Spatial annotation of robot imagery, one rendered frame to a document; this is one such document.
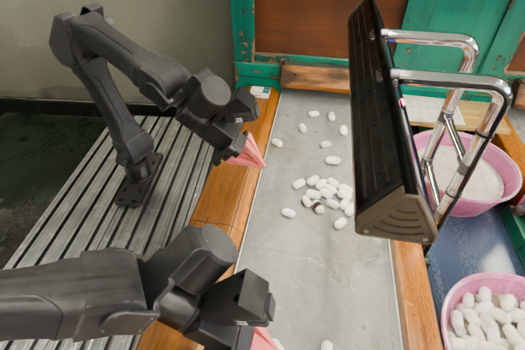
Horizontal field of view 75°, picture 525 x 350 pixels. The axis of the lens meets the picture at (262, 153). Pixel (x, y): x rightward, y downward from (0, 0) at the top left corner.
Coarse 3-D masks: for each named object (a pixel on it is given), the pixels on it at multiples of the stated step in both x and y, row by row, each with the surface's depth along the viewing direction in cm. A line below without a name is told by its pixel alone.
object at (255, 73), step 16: (240, 64) 112; (256, 64) 111; (272, 64) 110; (240, 80) 116; (256, 80) 115; (272, 80) 114; (320, 96) 114; (336, 96) 114; (432, 96) 107; (464, 96) 106; (480, 96) 105; (512, 112) 107
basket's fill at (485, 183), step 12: (420, 156) 92; (444, 156) 92; (456, 156) 92; (444, 168) 89; (456, 168) 88; (480, 168) 88; (492, 168) 89; (444, 180) 84; (480, 180) 86; (492, 180) 85; (468, 192) 82; (480, 192) 82; (492, 192) 83
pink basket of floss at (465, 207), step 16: (416, 144) 94; (448, 144) 96; (464, 144) 94; (496, 160) 89; (512, 160) 85; (512, 176) 83; (512, 192) 78; (432, 208) 85; (464, 208) 79; (480, 208) 79
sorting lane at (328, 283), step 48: (288, 96) 114; (288, 144) 95; (336, 144) 95; (288, 192) 81; (336, 192) 81; (288, 240) 71; (336, 240) 71; (384, 240) 71; (288, 288) 63; (336, 288) 63; (384, 288) 63; (288, 336) 57; (336, 336) 57; (384, 336) 57
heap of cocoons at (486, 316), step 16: (480, 288) 63; (464, 304) 61; (480, 304) 60; (496, 304) 62; (512, 304) 60; (448, 320) 60; (464, 320) 60; (480, 320) 59; (496, 320) 60; (512, 320) 59; (448, 336) 57; (464, 336) 58; (480, 336) 56; (496, 336) 56; (512, 336) 56
